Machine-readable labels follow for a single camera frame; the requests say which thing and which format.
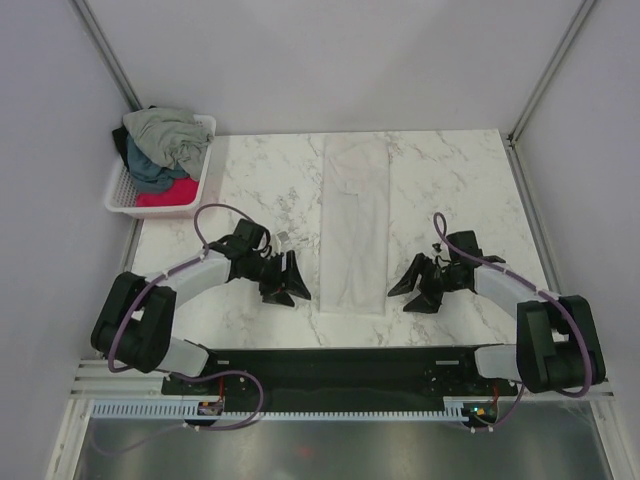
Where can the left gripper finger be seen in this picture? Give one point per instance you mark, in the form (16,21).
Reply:
(278,298)
(293,283)

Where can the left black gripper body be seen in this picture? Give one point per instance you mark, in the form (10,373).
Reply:
(267,272)

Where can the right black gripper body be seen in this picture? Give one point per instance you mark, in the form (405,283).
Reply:
(439,278)

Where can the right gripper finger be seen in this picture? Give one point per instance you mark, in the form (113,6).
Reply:
(408,281)
(426,302)

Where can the white t shirt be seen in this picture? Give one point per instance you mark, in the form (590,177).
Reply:
(354,235)

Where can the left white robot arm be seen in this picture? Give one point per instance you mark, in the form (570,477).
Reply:
(134,329)

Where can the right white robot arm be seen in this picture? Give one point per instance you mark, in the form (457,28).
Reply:
(557,346)

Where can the red t shirt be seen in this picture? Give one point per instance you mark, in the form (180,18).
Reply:
(182,192)

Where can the teal t shirt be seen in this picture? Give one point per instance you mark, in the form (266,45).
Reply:
(148,177)

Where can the grey t shirt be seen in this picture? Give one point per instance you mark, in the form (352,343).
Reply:
(170,138)

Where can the white plastic basket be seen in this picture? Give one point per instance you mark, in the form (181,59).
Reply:
(121,194)

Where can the black t shirt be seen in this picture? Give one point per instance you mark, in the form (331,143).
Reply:
(142,126)

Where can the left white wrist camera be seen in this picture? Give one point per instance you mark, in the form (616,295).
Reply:
(281,241)

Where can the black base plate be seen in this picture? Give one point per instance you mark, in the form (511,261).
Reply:
(360,377)

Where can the right aluminium frame post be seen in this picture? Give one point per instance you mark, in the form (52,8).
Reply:
(552,67)

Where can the aluminium frame post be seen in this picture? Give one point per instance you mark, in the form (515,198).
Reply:
(552,67)
(106,52)

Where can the aluminium front rail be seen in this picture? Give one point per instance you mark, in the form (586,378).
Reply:
(93,380)

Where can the white slotted cable duct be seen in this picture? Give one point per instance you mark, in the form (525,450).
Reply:
(194,408)

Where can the left aluminium frame post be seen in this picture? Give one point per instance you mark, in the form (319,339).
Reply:
(106,52)

